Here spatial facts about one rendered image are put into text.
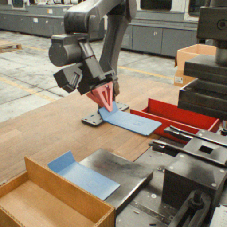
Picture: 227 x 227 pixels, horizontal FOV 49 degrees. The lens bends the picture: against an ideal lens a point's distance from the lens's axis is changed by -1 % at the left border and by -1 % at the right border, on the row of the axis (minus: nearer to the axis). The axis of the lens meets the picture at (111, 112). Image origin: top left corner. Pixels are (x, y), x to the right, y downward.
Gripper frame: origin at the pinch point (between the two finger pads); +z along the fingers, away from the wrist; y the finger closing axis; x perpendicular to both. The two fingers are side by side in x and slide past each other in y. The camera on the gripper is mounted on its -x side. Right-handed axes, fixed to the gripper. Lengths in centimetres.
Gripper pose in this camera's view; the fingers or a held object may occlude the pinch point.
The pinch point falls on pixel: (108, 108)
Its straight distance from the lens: 69.4
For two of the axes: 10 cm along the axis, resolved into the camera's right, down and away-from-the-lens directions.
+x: 6.0, -3.7, 7.1
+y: 6.7, -2.4, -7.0
